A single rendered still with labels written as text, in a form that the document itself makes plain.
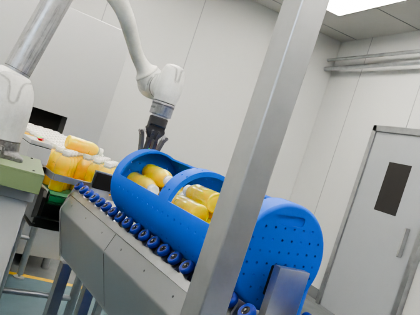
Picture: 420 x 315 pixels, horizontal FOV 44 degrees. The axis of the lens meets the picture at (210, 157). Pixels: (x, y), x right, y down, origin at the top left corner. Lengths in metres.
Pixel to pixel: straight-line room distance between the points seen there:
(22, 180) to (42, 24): 0.64
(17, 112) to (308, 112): 6.04
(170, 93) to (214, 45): 4.91
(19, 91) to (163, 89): 0.54
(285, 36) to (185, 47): 5.84
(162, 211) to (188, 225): 0.16
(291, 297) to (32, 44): 1.29
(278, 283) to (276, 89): 0.53
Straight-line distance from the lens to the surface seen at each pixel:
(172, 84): 2.02
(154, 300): 1.54
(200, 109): 6.83
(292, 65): 0.95
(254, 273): 1.30
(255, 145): 0.92
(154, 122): 2.03
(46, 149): 2.46
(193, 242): 1.42
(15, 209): 1.76
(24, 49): 2.03
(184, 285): 1.46
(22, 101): 1.81
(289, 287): 1.31
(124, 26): 2.02
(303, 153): 7.53
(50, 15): 2.05
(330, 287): 6.31
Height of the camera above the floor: 1.28
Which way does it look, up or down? level
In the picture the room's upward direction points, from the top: 18 degrees clockwise
